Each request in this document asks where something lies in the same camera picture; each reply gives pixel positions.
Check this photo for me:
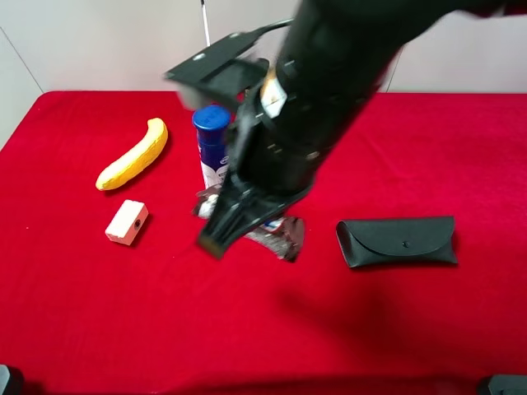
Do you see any yellow banana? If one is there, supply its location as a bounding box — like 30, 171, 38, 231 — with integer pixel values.
96, 118, 168, 191

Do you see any black base corner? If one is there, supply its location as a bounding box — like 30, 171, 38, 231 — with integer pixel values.
0, 365, 24, 395
477, 374, 527, 395

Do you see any black base left corner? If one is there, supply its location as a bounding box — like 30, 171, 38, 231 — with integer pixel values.
0, 365, 24, 395

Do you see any chocolate candy bar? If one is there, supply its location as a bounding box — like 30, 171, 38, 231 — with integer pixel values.
193, 184, 305, 263

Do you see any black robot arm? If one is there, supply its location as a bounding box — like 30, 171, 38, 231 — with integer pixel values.
198, 1, 526, 258

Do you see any blue and white bottle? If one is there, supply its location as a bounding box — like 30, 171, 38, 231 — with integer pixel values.
192, 105, 231, 188

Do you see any white pole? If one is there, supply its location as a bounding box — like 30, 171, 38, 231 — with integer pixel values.
200, 0, 211, 47

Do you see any black base right corner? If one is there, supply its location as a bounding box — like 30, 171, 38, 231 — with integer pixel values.
477, 374, 527, 395

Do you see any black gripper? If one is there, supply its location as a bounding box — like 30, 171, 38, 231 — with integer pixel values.
198, 57, 381, 259

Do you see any black glasses case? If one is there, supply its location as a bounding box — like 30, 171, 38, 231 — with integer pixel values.
336, 216, 458, 269

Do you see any white rectangular block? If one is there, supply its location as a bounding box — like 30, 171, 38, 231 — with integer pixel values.
105, 199, 149, 246

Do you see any red tablecloth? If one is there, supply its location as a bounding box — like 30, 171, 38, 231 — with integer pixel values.
1, 91, 526, 394

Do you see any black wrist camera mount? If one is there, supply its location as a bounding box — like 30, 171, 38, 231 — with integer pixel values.
164, 30, 269, 111

